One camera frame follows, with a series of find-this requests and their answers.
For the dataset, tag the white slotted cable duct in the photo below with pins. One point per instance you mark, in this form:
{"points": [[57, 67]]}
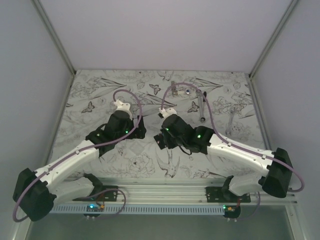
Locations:
{"points": [[141, 209]]}

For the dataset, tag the left controller board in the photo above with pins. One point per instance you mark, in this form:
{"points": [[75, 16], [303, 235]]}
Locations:
{"points": [[95, 208]]}

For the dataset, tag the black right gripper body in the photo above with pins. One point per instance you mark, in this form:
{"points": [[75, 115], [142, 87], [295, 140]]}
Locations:
{"points": [[171, 142]]}

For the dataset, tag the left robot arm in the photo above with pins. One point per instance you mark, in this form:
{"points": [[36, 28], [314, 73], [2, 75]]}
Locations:
{"points": [[37, 192]]}

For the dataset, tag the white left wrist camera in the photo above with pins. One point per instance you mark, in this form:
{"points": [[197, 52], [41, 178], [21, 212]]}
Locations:
{"points": [[124, 107]]}

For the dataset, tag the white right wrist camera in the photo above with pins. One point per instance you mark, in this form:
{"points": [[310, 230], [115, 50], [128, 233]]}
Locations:
{"points": [[165, 113]]}

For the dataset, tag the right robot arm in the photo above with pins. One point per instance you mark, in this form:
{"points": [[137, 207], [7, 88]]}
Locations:
{"points": [[272, 170]]}

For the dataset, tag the black fuse box base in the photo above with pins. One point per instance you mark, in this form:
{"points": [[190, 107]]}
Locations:
{"points": [[159, 139]]}

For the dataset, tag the right controller board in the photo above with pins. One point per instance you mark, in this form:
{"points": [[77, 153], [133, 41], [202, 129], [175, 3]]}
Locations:
{"points": [[231, 208]]}

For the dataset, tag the right aluminium corner post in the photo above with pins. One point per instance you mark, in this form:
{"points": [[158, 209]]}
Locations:
{"points": [[274, 37]]}

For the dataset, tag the clear plastic fuse box cover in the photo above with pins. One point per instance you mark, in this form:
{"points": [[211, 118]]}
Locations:
{"points": [[137, 148]]}

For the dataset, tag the ratchet wrench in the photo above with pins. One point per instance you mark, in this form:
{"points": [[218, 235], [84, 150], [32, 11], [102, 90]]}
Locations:
{"points": [[201, 106]]}

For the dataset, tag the silver open end wrench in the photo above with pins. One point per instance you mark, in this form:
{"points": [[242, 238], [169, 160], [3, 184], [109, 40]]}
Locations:
{"points": [[230, 121]]}

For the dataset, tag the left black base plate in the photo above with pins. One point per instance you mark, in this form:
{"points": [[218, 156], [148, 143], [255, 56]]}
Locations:
{"points": [[107, 193]]}

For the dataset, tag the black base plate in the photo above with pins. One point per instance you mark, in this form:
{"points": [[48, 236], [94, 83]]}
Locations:
{"points": [[107, 193], [216, 194]]}

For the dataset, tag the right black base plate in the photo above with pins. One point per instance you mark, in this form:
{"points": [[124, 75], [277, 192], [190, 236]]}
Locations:
{"points": [[216, 194]]}

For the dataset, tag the left aluminium corner post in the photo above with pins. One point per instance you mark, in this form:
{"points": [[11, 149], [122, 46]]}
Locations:
{"points": [[37, 4]]}

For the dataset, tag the aluminium corner post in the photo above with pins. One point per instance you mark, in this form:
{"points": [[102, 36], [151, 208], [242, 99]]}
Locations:
{"points": [[274, 37], [37, 4]]}

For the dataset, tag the controller board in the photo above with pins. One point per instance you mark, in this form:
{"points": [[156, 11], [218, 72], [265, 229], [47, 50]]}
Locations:
{"points": [[231, 208], [95, 208]]}

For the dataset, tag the metal bracket block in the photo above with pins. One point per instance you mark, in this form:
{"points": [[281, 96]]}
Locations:
{"points": [[174, 90]]}

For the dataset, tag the aluminium frame rail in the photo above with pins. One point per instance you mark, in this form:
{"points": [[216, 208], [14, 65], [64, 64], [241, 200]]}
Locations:
{"points": [[160, 191]]}

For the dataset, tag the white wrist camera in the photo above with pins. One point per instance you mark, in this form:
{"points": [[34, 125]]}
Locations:
{"points": [[165, 113], [124, 107]]}

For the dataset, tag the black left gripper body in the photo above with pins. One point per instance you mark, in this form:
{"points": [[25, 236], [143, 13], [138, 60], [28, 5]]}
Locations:
{"points": [[138, 133]]}

